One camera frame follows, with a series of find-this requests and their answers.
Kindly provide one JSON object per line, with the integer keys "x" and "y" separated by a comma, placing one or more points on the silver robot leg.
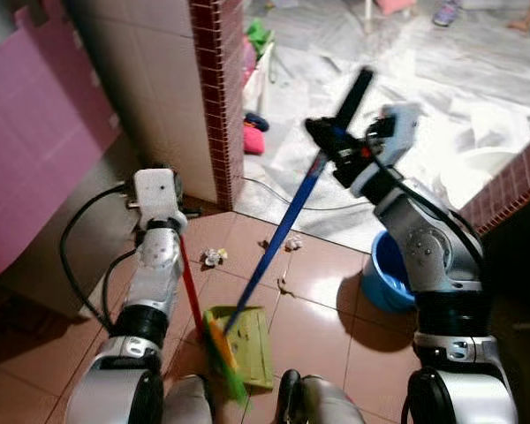
{"x": 322, "y": 402}
{"x": 187, "y": 402}

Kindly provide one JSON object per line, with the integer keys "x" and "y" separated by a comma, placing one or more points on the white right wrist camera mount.
{"x": 399, "y": 128}

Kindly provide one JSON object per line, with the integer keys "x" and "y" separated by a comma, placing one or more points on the grey purple sneaker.
{"x": 445, "y": 12}

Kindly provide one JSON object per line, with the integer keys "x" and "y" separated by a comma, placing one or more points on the silver left robot leg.
{"x": 187, "y": 402}

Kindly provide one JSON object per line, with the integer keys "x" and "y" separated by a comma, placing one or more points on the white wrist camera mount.
{"x": 156, "y": 196}
{"x": 399, "y": 128}

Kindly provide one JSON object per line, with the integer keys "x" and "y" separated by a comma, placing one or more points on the large crumpled paper scrap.
{"x": 215, "y": 257}

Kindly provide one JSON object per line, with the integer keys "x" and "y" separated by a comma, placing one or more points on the white laundry basket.
{"x": 263, "y": 84}

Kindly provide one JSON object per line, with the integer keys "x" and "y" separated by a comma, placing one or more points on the green cloth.
{"x": 258, "y": 35}

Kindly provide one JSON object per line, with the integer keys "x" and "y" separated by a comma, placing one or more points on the person's bare foot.
{"x": 523, "y": 24}

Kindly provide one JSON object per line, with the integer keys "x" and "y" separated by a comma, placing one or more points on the blue plastic basin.
{"x": 384, "y": 283}

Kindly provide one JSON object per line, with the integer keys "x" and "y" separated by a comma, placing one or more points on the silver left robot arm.
{"x": 155, "y": 265}

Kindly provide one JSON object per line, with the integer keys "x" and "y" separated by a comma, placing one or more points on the silver right robot leg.
{"x": 322, "y": 402}

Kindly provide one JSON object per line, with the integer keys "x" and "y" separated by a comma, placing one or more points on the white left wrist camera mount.
{"x": 156, "y": 196}

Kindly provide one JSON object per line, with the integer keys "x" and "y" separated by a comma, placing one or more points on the small crumpled paper scrap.
{"x": 293, "y": 242}

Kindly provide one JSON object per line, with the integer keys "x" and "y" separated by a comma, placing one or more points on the pink stool seat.
{"x": 394, "y": 5}

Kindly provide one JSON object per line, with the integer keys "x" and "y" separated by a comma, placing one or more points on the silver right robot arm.
{"x": 424, "y": 238}

